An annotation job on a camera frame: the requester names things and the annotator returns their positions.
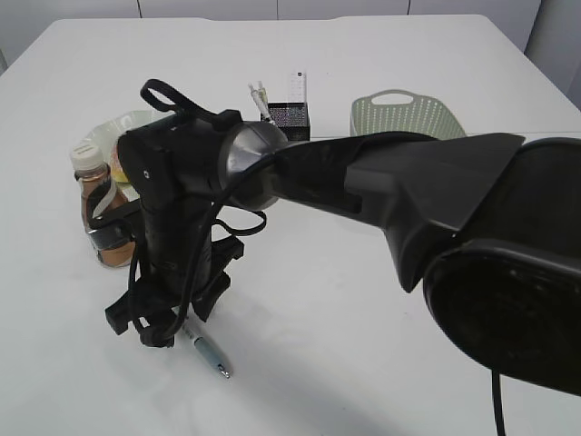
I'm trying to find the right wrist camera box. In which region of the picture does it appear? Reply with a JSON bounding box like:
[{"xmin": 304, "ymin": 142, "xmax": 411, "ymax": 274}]
[{"xmin": 87, "ymin": 200, "xmax": 144, "ymax": 251}]

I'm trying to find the sugared bread roll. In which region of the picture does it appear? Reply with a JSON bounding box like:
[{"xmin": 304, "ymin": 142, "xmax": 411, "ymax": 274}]
[{"xmin": 109, "ymin": 151, "xmax": 129, "ymax": 184}]

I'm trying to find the green wavy glass plate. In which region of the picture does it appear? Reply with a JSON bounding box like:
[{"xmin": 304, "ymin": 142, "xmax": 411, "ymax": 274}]
[{"xmin": 81, "ymin": 110, "xmax": 162, "ymax": 201}]

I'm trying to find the clear plastic ruler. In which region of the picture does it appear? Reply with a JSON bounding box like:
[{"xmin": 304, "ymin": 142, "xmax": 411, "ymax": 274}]
[{"xmin": 287, "ymin": 71, "xmax": 307, "ymax": 104}]

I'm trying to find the blue grey ballpoint pen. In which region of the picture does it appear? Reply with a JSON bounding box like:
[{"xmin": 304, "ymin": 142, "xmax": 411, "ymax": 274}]
[{"xmin": 182, "ymin": 317, "xmax": 232, "ymax": 380}]

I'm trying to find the black mesh pen holder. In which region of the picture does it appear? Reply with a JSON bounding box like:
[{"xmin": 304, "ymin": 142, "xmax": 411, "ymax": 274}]
[{"xmin": 260, "ymin": 102, "xmax": 310, "ymax": 142}]

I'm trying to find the green plastic woven basket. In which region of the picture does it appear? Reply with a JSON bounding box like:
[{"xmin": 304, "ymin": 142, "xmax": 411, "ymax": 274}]
[{"xmin": 350, "ymin": 89, "xmax": 467, "ymax": 140}]

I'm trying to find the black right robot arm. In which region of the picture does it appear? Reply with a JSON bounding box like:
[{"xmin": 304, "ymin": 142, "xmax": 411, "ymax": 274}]
[{"xmin": 106, "ymin": 111, "xmax": 580, "ymax": 395}]

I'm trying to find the olive green ballpoint pen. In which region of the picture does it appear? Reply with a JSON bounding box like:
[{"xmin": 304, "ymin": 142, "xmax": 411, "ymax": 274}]
[{"xmin": 248, "ymin": 83, "xmax": 265, "ymax": 121}]

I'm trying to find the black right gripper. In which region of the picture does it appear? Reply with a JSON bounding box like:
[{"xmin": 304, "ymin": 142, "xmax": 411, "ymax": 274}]
[{"xmin": 133, "ymin": 196, "xmax": 244, "ymax": 348}]

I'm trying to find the brown Nescafe coffee bottle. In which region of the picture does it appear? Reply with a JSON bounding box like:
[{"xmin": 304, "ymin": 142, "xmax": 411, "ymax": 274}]
[{"xmin": 69, "ymin": 142, "xmax": 135, "ymax": 268}]

